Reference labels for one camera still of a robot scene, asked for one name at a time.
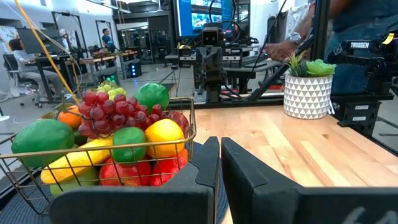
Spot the copper wire basket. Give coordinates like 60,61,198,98
0,96,197,215

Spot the dark red apple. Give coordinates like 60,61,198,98
167,111,190,138

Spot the large green fruit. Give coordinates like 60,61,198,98
111,126,147,164

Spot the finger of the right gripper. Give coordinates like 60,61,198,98
211,48,218,75
205,48,213,75

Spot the person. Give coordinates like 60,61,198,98
7,39,65,97
292,0,398,94
101,27,118,52

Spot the light green pear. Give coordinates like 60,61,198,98
49,167,100,197

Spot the yellow hanging cable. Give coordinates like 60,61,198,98
14,0,81,105

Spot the round dark blue placemat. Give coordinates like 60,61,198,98
0,141,229,224

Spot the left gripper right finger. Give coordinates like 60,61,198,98
220,137,398,224

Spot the yellow orange mango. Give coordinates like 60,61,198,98
144,118,186,159

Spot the red orange mango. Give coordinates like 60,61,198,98
149,148,190,187

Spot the green avocado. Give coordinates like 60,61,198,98
11,118,75,169

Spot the yellow banana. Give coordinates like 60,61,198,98
40,136,114,185

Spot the green artificial succulent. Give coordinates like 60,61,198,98
285,51,337,78

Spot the white patterned plant pot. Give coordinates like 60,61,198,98
283,73,333,120

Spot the green grape bunch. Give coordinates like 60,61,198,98
95,80,128,101

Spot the tangerine cluster with leaves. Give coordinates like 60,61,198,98
40,102,83,130

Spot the person's hand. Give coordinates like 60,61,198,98
264,40,301,62

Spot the silver wristwatch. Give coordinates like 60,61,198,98
285,32,304,45

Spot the round green lime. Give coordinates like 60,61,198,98
134,82,170,113

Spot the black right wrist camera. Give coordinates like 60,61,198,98
201,22,223,47

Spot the long wooden desk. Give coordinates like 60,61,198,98
79,51,139,82

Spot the purple grape bunch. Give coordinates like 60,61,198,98
77,90,170,140

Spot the black computer tower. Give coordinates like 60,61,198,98
127,60,143,78

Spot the bright red apple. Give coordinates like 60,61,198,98
98,157,153,187

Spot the large display screen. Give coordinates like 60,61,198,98
175,0,234,38

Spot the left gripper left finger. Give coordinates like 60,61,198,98
49,136,220,224

